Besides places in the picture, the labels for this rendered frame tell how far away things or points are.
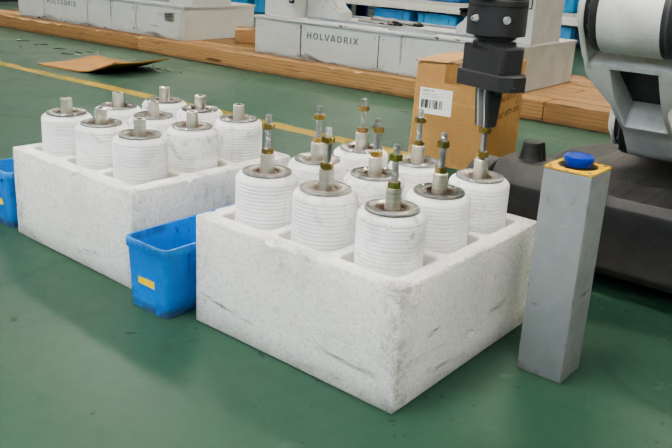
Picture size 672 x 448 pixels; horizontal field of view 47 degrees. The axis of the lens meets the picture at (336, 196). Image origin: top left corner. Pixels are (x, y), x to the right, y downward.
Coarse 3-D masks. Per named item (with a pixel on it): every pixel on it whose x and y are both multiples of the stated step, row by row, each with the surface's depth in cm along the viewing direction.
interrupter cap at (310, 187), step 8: (304, 184) 113; (312, 184) 113; (336, 184) 114; (344, 184) 114; (304, 192) 110; (312, 192) 109; (320, 192) 110; (328, 192) 110; (336, 192) 110; (344, 192) 110
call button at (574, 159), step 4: (568, 152) 108; (572, 152) 108; (576, 152) 108; (580, 152) 108; (564, 156) 107; (568, 156) 106; (572, 156) 106; (576, 156) 106; (580, 156) 106; (584, 156) 106; (588, 156) 106; (592, 156) 106; (568, 160) 106; (572, 160) 106; (576, 160) 105; (580, 160) 105; (584, 160) 105; (588, 160) 105; (592, 160) 106; (568, 164) 107; (572, 164) 106; (576, 164) 106; (580, 164) 106; (584, 164) 106; (588, 164) 106
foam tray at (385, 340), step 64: (256, 256) 113; (320, 256) 106; (448, 256) 109; (512, 256) 121; (256, 320) 116; (320, 320) 107; (384, 320) 100; (448, 320) 109; (512, 320) 127; (384, 384) 102
